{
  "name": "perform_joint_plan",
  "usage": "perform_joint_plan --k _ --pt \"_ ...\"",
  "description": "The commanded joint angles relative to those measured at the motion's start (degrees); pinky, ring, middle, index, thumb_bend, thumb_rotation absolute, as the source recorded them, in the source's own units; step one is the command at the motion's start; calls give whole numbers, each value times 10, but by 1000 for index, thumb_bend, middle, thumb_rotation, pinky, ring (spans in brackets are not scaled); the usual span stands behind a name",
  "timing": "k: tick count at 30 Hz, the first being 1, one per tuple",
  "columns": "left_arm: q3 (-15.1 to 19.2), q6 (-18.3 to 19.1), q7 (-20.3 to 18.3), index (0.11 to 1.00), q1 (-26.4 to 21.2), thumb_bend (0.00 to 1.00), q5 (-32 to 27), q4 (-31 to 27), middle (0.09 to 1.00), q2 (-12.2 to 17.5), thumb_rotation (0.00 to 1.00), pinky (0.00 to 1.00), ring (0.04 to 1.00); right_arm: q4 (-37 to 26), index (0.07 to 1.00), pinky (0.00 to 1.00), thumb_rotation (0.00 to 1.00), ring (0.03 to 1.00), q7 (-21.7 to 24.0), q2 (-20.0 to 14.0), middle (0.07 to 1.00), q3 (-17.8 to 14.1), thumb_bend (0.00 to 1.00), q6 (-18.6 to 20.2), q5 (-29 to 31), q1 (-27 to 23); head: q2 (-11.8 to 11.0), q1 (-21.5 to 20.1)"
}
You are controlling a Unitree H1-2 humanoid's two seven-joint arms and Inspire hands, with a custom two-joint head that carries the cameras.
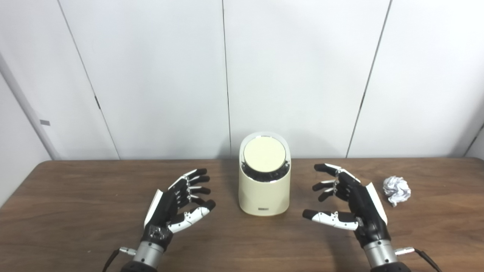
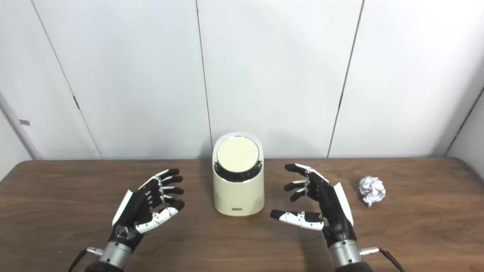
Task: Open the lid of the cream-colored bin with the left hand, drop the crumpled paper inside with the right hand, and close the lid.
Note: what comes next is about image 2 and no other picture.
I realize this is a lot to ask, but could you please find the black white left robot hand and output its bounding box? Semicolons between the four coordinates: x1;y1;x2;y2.
109;168;185;250

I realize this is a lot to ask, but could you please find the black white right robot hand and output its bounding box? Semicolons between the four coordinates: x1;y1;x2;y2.
270;163;357;248

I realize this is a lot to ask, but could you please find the white paper ball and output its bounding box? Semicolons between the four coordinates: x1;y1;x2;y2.
358;176;386;207

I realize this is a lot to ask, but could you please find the cream-colored desktop trash bin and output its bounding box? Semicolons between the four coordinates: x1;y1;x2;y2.
212;132;265;217

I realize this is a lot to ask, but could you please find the cream round bin lid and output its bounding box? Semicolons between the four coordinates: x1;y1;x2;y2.
216;136;260;173

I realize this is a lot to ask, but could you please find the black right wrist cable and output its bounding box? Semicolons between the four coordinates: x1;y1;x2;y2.
359;247;406;272

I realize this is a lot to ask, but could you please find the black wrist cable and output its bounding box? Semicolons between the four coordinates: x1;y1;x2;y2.
68;247;104;272
359;247;406;272

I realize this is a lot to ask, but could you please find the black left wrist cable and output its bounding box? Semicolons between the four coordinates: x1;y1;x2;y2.
68;247;104;272

